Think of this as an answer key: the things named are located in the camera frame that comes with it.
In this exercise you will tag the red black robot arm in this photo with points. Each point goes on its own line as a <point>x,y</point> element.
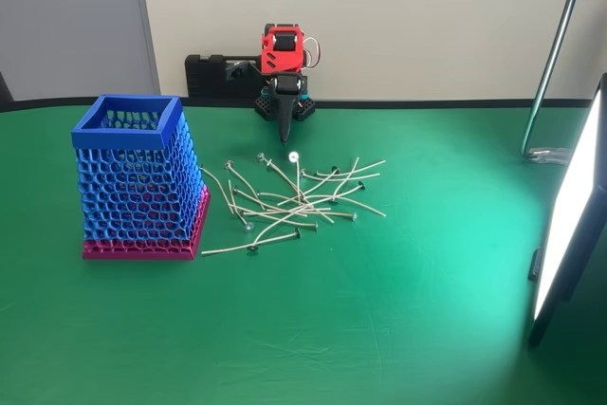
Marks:
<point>280,56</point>

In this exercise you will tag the blue pink lattice basket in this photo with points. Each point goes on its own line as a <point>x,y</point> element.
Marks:
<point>118,138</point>

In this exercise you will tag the black clamp block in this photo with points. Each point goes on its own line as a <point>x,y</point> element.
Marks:
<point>204,78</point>

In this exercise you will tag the green table cloth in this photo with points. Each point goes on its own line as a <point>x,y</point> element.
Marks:
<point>332,329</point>

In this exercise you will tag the metal stand pole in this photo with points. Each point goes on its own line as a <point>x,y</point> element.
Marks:
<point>559,35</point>

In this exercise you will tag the LED light panel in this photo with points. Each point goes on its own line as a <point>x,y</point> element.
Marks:
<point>574,215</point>

